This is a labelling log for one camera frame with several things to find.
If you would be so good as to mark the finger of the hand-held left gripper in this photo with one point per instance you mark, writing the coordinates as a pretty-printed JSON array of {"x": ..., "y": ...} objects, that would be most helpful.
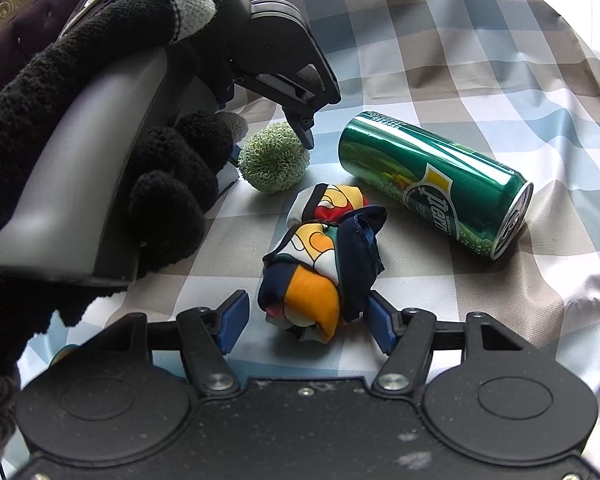
[
  {"x": 230, "y": 170},
  {"x": 305, "y": 90}
]

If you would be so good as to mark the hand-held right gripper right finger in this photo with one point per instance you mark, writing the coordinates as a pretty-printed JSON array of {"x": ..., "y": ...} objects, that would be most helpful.
[{"x": 382, "y": 325}]

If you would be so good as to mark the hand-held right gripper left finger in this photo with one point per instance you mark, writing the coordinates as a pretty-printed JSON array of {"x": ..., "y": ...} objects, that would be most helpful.
[{"x": 235, "y": 320}]

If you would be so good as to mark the green scrub ball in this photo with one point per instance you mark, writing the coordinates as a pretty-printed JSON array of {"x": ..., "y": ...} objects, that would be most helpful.
[{"x": 275, "y": 160}]

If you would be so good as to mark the colourful patterned cloth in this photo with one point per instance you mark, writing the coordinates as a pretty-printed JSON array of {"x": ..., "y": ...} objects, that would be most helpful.
[{"x": 310, "y": 280}]

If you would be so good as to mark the person's left hand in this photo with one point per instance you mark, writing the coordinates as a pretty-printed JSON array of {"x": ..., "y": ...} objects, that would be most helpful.
[{"x": 10, "y": 160}]

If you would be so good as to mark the checkered tablecloth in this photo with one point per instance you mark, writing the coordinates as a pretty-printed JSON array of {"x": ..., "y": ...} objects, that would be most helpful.
[{"x": 430, "y": 60}]

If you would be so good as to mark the green drink can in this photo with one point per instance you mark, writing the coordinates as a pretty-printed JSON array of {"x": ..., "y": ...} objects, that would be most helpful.
[{"x": 430, "y": 180}]

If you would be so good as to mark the ornate dark upholstered chair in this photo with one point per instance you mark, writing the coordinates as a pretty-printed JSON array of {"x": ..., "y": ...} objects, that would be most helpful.
[{"x": 30, "y": 20}]

